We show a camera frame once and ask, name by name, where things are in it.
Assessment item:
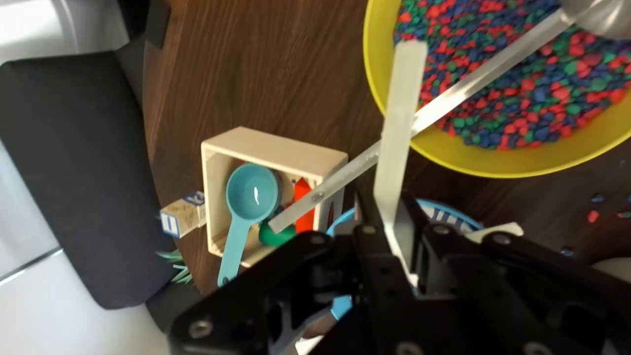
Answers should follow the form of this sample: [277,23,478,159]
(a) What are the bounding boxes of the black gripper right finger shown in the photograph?
[407,200,560,355]

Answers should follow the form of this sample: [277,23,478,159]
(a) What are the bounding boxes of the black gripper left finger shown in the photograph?
[353,194,426,355]

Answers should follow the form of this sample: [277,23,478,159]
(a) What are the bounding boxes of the white plastic spoon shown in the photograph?
[373,42,428,285]

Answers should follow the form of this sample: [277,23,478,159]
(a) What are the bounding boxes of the black and white patterned bowl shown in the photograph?
[418,200,525,243]

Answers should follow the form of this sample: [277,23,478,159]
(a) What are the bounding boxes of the teal measuring spoon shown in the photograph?
[217,165,280,287]

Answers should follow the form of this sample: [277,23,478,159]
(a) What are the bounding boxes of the colourful cereal pieces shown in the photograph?
[395,0,631,151]

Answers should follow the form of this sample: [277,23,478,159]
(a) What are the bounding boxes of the yellow bowl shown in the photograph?
[363,0,631,180]

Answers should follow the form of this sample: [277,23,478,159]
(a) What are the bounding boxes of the orange object in box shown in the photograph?
[292,176,318,236]

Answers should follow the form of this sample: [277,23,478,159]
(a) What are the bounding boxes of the green object in box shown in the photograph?
[259,226,296,247]

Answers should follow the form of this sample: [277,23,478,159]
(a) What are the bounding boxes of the light wooden box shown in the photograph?
[202,127,347,257]

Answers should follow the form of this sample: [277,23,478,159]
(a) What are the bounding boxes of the round dark wooden table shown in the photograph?
[142,0,631,265]

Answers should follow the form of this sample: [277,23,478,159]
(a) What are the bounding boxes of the metal measuring scoop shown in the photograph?
[269,0,631,234]

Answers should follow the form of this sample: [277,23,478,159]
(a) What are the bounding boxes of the dark grey bench seat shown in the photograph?
[0,52,172,310]

